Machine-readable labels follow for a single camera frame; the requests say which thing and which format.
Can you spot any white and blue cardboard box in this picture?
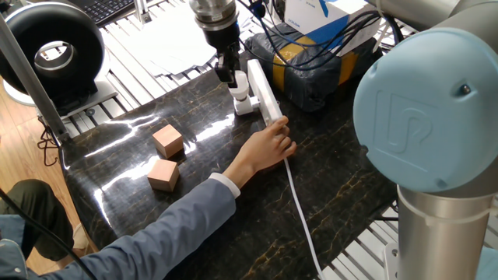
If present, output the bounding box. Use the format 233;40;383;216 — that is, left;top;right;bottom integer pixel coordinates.
283;0;385;58

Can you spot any black keyboard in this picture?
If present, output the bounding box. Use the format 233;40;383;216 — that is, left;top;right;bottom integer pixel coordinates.
82;0;136;27

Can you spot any white power strip cable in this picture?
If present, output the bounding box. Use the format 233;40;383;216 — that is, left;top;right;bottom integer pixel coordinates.
282;156;327;280

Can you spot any right arm in blue-grey sleeve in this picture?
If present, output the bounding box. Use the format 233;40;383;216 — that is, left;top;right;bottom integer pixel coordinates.
25;157;254;280

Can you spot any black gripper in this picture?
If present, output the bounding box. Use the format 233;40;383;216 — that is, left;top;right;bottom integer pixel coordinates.
202;19;243;89

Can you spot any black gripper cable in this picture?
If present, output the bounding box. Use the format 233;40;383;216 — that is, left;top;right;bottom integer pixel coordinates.
235;0;405;72

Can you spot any wooden cube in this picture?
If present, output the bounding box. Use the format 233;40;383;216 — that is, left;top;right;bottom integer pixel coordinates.
146;159;181;194
152;124;184;159

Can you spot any person's dark trouser leg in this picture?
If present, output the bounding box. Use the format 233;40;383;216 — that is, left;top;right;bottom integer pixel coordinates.
0;178;75;262

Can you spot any aluminium frame post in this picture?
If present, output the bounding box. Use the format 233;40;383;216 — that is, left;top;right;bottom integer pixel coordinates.
0;15;72;144
133;0;153;25

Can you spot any black wrapped package yellow tape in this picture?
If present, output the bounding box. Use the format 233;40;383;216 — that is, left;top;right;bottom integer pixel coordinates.
244;25;381;114

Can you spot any white LED bulb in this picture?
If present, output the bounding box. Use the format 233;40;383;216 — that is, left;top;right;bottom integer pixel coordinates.
228;70;251;102

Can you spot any black floor cable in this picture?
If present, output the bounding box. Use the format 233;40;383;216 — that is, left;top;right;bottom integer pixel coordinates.
0;187;99;280

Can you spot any black ring-shaped device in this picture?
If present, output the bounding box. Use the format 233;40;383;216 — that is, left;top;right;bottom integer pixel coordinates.
0;2;120;120

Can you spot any silver robot mounting plate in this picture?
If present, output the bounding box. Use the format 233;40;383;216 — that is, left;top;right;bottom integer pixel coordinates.
384;242;401;280

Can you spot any white power strip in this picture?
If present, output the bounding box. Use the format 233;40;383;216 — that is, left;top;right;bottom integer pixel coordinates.
247;58;285;126

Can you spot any white plug-in bulb holder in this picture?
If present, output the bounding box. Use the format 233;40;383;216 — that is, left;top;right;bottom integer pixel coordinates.
233;95;261;117

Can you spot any person's right hand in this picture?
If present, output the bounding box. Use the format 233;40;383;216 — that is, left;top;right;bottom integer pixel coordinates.
233;115;298;176

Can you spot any person's blue-grey jacket torso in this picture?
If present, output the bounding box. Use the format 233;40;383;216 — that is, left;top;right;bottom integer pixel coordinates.
0;213;29;280

